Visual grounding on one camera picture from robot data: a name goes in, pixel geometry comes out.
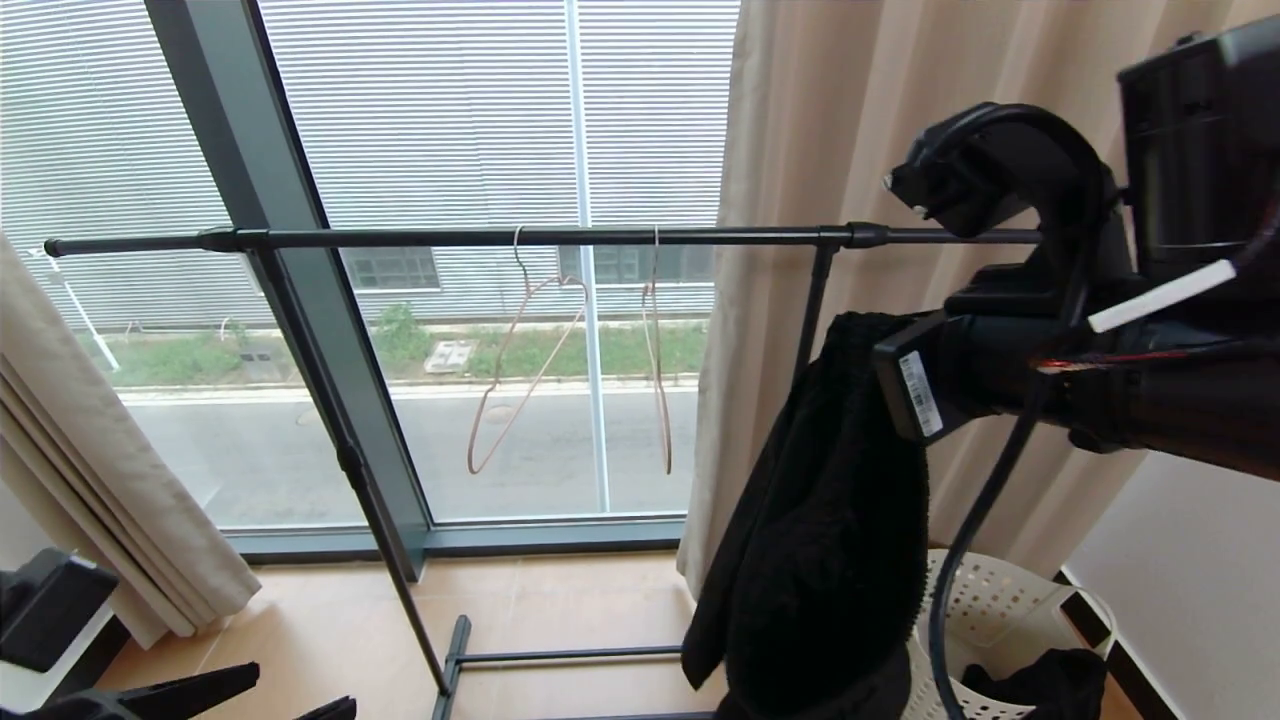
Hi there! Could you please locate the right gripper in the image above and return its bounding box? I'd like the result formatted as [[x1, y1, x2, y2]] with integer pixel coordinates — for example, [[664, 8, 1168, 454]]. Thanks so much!
[[873, 312, 1280, 481]]

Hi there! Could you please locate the black garment with cream cord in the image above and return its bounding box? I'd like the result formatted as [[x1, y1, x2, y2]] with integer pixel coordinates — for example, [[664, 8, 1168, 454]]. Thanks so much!
[[682, 310, 933, 720]]

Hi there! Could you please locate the pink clothes hanger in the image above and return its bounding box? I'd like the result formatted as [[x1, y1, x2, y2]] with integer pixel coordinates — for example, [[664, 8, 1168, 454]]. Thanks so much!
[[640, 225, 674, 477], [466, 225, 592, 477]]

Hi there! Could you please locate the white laundry basket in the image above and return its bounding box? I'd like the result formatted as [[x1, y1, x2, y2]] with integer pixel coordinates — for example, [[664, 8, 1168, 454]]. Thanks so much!
[[900, 548, 1118, 720]]

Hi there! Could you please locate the black clothes rack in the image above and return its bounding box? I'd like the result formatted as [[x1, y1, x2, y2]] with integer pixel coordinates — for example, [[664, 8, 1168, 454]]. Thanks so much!
[[43, 222, 1046, 720]]

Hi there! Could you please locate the window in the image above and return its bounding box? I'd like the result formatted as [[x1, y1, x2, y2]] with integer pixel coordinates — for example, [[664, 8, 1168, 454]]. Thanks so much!
[[0, 0, 743, 563]]

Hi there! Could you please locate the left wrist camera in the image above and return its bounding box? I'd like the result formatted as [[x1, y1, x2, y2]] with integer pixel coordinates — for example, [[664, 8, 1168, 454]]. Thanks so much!
[[0, 547, 121, 674]]

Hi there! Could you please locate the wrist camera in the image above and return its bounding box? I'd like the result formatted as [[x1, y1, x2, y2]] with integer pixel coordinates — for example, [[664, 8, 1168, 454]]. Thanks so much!
[[885, 100, 1136, 316], [0, 547, 121, 674]]

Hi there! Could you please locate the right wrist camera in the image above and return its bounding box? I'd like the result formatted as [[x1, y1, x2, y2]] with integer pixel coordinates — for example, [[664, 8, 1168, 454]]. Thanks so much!
[[885, 100, 1136, 316]]

